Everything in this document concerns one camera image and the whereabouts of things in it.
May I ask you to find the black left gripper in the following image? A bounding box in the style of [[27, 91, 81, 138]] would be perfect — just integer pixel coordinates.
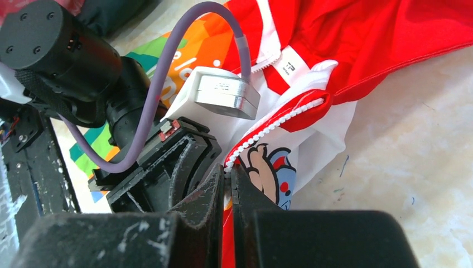
[[88, 117, 221, 213]]

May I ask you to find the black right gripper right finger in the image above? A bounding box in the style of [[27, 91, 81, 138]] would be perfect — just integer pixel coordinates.
[[230, 165, 418, 267]]

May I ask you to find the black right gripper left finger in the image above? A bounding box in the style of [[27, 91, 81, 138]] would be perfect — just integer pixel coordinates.
[[11, 164, 224, 267]]

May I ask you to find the red white cartoon jacket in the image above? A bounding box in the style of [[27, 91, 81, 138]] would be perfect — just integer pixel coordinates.
[[68, 0, 473, 268]]

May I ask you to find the dark grey jacket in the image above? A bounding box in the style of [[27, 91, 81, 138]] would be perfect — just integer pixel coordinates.
[[76, 0, 161, 37]]

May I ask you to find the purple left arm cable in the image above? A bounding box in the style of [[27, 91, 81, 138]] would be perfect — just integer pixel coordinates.
[[58, 1, 253, 175]]

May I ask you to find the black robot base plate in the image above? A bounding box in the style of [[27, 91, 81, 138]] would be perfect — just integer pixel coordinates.
[[1, 99, 81, 267]]

